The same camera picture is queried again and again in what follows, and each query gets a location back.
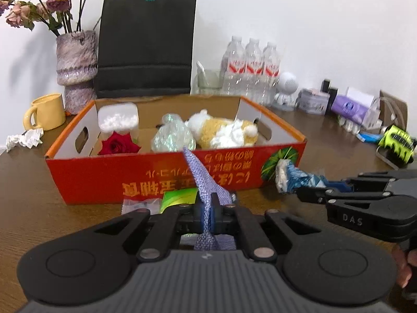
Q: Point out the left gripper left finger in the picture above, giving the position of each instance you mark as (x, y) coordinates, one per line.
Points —
(167, 229)

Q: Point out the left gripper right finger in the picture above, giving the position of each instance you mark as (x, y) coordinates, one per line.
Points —
(245, 228)

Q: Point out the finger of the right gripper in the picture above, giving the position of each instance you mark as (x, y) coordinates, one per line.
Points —
(370, 181)
(402, 196)

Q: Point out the blue patterned wrapper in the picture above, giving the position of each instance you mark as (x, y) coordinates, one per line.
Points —
(289, 178)

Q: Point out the purple fabric pouch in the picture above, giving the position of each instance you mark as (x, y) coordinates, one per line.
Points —
(207, 188)

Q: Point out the green packet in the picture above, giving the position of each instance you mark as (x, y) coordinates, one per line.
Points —
(178, 197)

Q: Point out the yellow white plush toy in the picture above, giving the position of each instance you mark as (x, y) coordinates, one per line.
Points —
(203, 128)

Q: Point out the iridescent plastic wrap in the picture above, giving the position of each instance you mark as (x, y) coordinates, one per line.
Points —
(173, 135)

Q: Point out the red rose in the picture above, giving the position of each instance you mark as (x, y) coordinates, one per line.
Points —
(119, 144)

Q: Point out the white wet wipes container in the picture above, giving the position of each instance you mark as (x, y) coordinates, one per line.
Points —
(122, 118)

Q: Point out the white tissue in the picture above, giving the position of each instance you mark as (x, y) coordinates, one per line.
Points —
(230, 135)

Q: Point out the person's right hand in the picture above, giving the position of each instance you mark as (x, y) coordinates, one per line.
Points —
(406, 271)

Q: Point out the clear zip bag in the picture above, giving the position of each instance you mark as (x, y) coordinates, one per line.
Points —
(153, 205)

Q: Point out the neon green toy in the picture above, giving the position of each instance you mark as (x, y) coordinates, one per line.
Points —
(397, 146)

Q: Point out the purple tissue pack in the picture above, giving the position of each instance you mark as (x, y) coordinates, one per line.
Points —
(355, 112)

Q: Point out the small tin box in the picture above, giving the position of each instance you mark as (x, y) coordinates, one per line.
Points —
(312, 101)

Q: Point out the black small bottle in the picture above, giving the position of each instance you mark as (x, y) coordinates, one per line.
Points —
(332, 92)

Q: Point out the red cardboard box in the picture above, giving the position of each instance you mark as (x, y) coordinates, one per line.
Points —
(84, 176)

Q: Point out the white astronaut figurine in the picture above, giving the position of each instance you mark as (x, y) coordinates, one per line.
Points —
(286, 87)

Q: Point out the water bottle right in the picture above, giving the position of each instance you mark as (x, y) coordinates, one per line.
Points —
(271, 68)

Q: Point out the water bottle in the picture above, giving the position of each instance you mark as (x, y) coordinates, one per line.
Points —
(232, 66)
(253, 69)
(271, 68)

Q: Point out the glass jar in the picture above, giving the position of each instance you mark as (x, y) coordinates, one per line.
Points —
(206, 81)

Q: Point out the water bottle middle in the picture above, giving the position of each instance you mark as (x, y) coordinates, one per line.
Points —
(253, 69)

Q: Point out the water bottle left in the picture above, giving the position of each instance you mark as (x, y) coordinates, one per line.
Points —
(232, 66)

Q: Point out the crumpled white paper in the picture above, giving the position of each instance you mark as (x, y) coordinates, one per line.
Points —
(29, 139)

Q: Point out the yellow mug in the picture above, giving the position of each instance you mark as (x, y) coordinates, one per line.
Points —
(46, 112)

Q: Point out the purple ceramic vase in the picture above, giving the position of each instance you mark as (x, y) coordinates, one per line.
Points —
(76, 68)

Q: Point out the black paper bag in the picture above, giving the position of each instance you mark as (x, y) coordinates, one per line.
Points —
(145, 48)

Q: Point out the dried pink roses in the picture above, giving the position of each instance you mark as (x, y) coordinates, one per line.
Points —
(60, 16)

